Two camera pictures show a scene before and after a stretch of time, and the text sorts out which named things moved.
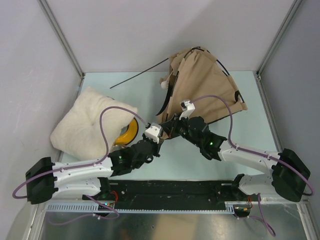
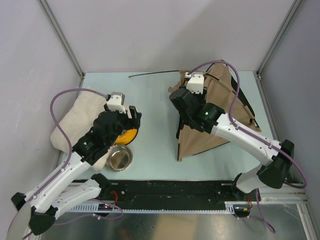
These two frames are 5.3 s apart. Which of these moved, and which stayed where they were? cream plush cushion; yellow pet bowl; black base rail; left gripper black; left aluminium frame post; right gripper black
Moved: left gripper black; right gripper black
Stayed: yellow pet bowl; cream plush cushion; left aluminium frame post; black base rail
